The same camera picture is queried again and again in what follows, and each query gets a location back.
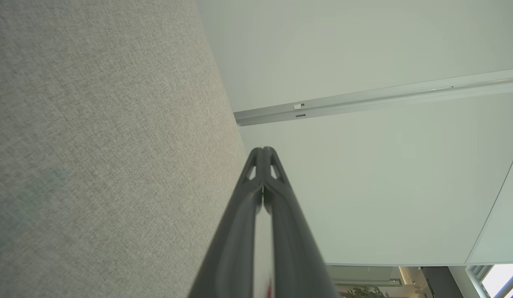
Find green potted plant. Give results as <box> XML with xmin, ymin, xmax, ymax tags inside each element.
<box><xmin>340</xmin><ymin>286</ymin><xmax>390</xmax><ymax>298</ymax></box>

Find dark room column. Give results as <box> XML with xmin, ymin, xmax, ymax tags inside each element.
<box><xmin>421</xmin><ymin>267</ymin><xmax>452</xmax><ymax>298</ymax></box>

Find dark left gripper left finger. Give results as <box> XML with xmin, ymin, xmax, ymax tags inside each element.
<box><xmin>188</xmin><ymin>147</ymin><xmax>265</xmax><ymax>298</ymax></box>

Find bright window white frame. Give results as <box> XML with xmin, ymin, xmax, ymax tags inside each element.
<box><xmin>465</xmin><ymin>264</ymin><xmax>513</xmax><ymax>298</ymax></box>

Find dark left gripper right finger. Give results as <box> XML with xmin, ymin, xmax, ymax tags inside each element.
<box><xmin>263</xmin><ymin>146</ymin><xmax>340</xmax><ymax>298</ymax></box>

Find grey wall baseboard strip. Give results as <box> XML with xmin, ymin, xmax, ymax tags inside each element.
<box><xmin>234</xmin><ymin>68</ymin><xmax>513</xmax><ymax>127</ymax></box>

